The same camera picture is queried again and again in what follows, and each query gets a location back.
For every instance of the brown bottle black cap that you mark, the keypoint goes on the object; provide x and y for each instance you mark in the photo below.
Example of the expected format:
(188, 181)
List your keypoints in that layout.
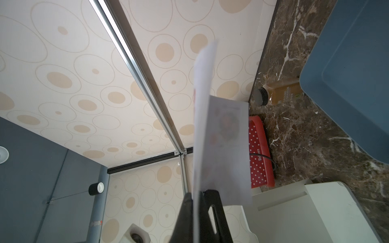
(278, 92)

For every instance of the new menu sheet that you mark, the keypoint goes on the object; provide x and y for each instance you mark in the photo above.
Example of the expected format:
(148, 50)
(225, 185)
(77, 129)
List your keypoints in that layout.
(221, 142)

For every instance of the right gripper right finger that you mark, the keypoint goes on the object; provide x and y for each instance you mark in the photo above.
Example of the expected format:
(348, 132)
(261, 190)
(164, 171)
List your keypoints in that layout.
(213, 225)

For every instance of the horizontal aluminium frame bar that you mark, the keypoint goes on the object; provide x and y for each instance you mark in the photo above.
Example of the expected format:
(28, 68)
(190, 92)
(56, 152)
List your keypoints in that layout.
(116, 24)

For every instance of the blue grey plastic tray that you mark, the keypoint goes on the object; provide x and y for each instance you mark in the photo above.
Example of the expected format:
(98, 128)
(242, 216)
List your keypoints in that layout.
(347, 73)

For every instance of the white menu holder stand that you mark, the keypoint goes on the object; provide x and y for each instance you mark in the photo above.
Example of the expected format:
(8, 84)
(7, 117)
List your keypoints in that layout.
(302, 212)

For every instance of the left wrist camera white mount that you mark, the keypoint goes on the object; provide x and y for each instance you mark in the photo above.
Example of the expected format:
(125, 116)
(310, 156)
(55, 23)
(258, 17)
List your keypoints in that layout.
(135, 234)

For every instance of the red polka dot toaster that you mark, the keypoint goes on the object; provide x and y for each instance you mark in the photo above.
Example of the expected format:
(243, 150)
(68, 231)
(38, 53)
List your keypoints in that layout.
(261, 165)

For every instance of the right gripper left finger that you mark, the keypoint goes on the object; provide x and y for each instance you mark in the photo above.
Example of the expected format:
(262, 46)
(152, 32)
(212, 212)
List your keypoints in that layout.
(183, 230)

